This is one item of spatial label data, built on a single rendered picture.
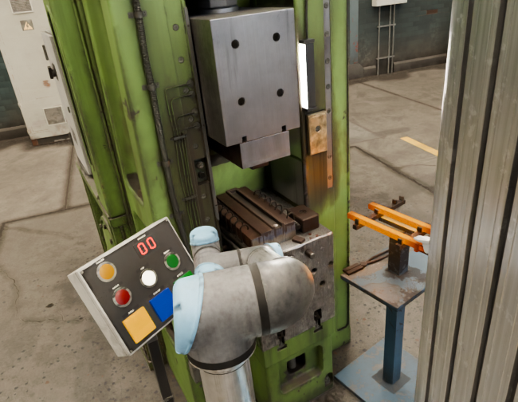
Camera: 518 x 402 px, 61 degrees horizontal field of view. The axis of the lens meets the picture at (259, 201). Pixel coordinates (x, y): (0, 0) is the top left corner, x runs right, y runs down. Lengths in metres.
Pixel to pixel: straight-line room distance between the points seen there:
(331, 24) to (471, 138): 1.46
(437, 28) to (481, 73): 9.14
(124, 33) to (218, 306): 1.01
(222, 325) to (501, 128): 0.47
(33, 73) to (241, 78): 5.53
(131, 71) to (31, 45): 5.34
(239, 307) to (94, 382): 2.11
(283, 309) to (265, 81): 0.98
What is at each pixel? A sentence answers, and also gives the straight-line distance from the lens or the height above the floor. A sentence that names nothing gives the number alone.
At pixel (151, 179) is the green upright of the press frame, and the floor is 1.27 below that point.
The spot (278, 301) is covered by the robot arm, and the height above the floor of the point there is 1.43.
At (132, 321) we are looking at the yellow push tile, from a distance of 1.36.
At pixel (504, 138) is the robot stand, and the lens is 0.38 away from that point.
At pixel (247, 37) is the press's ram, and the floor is 1.70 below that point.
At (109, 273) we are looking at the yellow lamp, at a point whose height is 1.16.
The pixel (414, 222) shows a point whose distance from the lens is 1.84.
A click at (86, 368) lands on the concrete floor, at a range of 2.84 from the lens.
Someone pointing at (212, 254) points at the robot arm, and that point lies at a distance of 1.11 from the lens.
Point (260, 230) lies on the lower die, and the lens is 1.73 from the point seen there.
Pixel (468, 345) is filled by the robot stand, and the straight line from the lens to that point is 0.49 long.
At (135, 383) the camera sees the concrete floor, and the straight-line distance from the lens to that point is 2.64.
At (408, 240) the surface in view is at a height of 0.95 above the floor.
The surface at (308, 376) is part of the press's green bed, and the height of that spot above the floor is 0.16.
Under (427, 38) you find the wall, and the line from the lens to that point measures 9.44.
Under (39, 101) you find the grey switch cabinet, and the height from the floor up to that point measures 0.61.
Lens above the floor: 1.87
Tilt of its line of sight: 27 degrees down
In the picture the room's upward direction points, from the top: 6 degrees counter-clockwise
